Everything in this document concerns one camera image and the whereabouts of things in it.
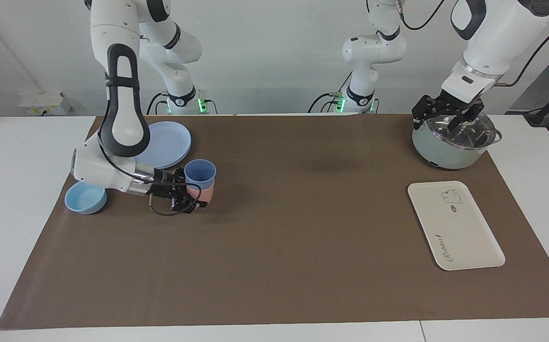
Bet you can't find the brown table mat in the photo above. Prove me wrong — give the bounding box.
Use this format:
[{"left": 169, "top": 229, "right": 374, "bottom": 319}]
[{"left": 0, "top": 114, "right": 549, "bottom": 330}]

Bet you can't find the light blue plate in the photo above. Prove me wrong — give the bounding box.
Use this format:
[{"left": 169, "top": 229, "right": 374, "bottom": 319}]
[{"left": 134, "top": 121, "right": 192, "bottom": 170}]

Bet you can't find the pale green cooking pot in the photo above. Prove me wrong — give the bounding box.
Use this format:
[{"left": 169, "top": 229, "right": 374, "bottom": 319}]
[{"left": 412, "top": 113, "right": 503, "bottom": 170}]

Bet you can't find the light blue bowl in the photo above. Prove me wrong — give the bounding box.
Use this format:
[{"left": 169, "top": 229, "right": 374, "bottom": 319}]
[{"left": 64, "top": 183, "right": 107, "bottom": 215}]

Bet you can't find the white small box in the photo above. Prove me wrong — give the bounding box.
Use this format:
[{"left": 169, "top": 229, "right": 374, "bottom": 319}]
[{"left": 19, "top": 92, "right": 73, "bottom": 116}]

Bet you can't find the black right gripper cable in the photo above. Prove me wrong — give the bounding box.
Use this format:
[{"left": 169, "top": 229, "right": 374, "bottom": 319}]
[{"left": 148, "top": 183, "right": 203, "bottom": 217}]

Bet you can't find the cream rabbit print tray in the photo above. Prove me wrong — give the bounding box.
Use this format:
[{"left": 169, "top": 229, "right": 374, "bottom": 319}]
[{"left": 407, "top": 180, "right": 506, "bottom": 271}]

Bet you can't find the black base cable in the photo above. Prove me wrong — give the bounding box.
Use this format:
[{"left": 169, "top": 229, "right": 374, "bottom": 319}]
[
  {"left": 147, "top": 92, "right": 166, "bottom": 115},
  {"left": 308, "top": 71, "right": 351, "bottom": 114}
]

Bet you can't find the pink plastic cup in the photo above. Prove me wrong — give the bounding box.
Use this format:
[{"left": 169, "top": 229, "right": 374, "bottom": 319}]
[{"left": 186, "top": 180, "right": 216, "bottom": 206}]

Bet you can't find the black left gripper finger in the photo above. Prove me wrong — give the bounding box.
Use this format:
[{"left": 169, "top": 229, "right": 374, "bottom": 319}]
[
  {"left": 448, "top": 102, "right": 485, "bottom": 131},
  {"left": 411, "top": 96, "right": 435, "bottom": 130}
]

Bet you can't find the glass pot lid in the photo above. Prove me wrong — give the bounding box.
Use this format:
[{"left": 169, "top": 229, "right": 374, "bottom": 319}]
[{"left": 422, "top": 113, "right": 497, "bottom": 150}]

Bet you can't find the blue plastic cup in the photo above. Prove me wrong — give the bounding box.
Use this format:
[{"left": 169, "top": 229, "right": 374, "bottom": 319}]
[{"left": 184, "top": 159, "right": 217, "bottom": 188}]

